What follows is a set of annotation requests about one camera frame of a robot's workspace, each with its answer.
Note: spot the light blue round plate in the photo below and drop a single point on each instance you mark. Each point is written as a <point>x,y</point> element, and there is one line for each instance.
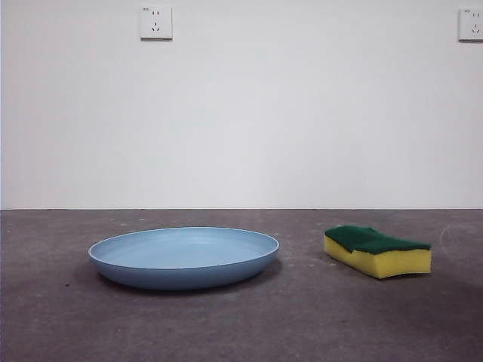
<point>181,260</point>

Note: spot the yellow sponge with green pad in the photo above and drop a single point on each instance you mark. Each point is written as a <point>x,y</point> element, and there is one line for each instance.
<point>392,262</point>

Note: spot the white wall socket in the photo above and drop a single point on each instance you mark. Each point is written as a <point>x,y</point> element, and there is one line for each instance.
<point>471,24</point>
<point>156,22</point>

